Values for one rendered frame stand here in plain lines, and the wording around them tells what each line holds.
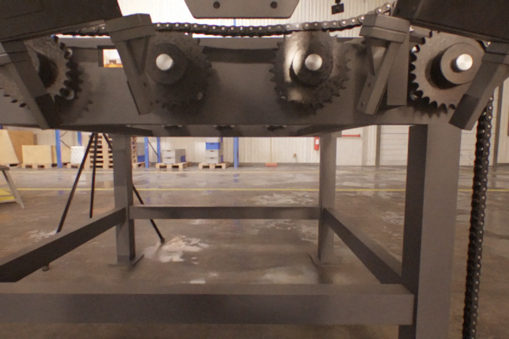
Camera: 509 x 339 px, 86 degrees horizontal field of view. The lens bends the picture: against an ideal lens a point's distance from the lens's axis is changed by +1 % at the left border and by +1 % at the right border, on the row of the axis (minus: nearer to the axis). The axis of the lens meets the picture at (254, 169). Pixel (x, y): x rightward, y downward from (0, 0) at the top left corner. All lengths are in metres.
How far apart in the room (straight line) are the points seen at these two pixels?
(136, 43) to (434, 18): 0.31
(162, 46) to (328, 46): 0.34
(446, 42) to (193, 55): 0.53
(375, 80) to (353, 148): 9.85
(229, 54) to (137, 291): 0.60
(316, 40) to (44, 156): 10.11
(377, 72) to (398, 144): 10.46
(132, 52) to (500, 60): 0.41
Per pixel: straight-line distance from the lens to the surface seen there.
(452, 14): 0.37
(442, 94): 0.72
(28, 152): 10.77
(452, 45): 0.71
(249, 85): 0.65
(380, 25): 0.34
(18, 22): 0.40
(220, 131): 1.59
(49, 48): 0.76
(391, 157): 10.71
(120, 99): 0.72
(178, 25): 0.65
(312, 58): 0.59
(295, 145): 9.76
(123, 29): 0.34
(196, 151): 9.90
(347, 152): 10.13
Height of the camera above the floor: 0.69
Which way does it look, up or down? 5 degrees down
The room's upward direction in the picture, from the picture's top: straight up
